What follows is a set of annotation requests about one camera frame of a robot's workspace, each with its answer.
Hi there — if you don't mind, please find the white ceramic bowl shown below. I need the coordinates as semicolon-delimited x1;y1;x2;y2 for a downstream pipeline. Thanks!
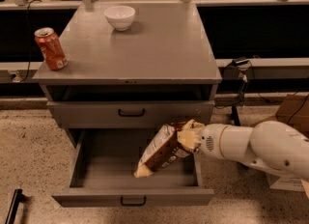
104;5;135;31

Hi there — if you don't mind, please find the brown chip bag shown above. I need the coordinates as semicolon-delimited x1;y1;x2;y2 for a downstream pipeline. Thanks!
134;120;205;178

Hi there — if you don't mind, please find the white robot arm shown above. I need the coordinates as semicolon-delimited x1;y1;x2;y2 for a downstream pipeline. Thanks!
177;121;309;182

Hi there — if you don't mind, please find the black cable on left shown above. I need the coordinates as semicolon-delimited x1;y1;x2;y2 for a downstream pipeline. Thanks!
19;0;42;83

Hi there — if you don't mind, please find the open grey drawer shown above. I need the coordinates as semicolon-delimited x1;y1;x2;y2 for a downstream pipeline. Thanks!
53;128;214;208

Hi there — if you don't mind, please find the black bar on floor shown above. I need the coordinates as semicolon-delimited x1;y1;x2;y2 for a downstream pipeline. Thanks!
5;188;27;224

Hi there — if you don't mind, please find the closed grey drawer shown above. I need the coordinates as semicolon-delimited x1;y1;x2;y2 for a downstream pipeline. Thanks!
47;100;214;128

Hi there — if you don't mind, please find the black stand with power adapter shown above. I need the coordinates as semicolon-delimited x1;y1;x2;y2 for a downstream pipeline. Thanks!
221;57;249;126

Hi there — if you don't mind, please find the grey drawer cabinet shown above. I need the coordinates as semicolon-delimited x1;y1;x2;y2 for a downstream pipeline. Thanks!
32;1;223;148

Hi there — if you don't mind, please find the cardboard box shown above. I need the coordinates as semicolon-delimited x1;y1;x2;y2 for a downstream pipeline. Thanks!
250;95;309;196

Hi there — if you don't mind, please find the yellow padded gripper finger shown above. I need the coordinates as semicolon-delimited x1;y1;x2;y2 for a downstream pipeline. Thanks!
177;128;201;152

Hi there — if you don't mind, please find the orange soda can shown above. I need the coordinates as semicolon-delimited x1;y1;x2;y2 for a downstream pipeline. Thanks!
34;27;68;70

